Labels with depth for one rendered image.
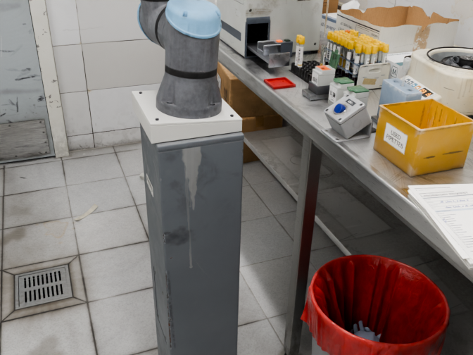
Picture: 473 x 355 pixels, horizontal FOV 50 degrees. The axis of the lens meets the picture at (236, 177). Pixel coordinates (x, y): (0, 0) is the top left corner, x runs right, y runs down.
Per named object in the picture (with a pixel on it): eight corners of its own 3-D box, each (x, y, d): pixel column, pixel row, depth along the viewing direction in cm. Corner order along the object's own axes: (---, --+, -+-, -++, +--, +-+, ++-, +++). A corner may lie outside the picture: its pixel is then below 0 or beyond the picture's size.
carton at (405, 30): (329, 55, 170) (335, 8, 163) (401, 48, 180) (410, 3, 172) (372, 78, 150) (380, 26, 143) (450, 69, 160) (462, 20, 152)
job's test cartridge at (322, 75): (310, 89, 137) (312, 66, 134) (326, 87, 138) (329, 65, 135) (317, 94, 134) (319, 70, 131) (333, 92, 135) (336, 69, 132)
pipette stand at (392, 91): (370, 119, 123) (376, 79, 118) (395, 117, 125) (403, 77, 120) (392, 136, 115) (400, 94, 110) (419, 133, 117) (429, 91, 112)
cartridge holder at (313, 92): (301, 94, 138) (302, 81, 136) (331, 91, 140) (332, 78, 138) (310, 101, 133) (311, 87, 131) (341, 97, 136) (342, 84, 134)
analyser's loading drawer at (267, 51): (243, 49, 167) (243, 33, 165) (262, 47, 169) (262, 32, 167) (269, 67, 151) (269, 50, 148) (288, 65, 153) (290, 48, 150)
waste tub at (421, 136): (371, 148, 110) (379, 104, 105) (422, 140, 114) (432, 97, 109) (410, 177, 99) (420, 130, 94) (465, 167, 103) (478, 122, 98)
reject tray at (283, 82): (263, 82, 146) (263, 79, 145) (285, 79, 148) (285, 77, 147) (273, 89, 140) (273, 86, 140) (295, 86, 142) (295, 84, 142)
